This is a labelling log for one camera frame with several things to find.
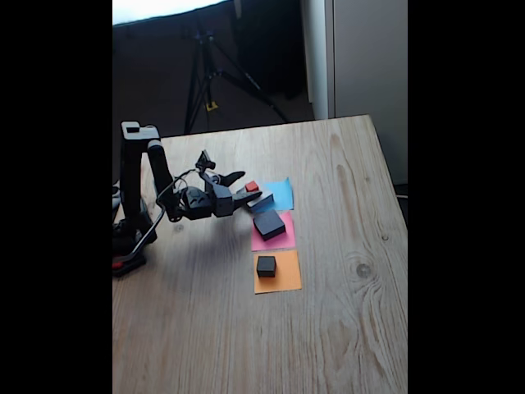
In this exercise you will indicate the small red cube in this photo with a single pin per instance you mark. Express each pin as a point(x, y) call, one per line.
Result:
point(252, 187)

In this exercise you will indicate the tall black tripod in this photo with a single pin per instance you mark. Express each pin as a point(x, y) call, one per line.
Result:
point(204, 74)

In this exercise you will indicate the medium dark block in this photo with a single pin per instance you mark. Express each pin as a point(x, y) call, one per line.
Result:
point(268, 223)

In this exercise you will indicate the orange paper sheet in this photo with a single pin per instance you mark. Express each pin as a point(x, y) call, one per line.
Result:
point(289, 273)

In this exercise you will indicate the bright white light panel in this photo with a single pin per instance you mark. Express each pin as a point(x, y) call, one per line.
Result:
point(164, 8)

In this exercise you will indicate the yellow tape under tall tripod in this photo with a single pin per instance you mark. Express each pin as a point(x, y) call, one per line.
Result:
point(211, 106)

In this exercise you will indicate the large grey block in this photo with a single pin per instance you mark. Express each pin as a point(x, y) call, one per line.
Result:
point(262, 201)

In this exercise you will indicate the small wrist camera board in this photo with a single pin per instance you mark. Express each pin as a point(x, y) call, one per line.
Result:
point(205, 161)

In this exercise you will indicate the white cabinet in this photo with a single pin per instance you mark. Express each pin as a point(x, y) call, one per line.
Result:
point(369, 61)

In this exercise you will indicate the pink paper sheet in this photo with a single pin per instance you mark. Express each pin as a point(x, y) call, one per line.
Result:
point(289, 241)

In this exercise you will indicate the small dark cube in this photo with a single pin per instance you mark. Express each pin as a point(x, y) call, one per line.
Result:
point(266, 264)

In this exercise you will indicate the blue paper sheet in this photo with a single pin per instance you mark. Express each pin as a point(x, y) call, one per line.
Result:
point(283, 193)

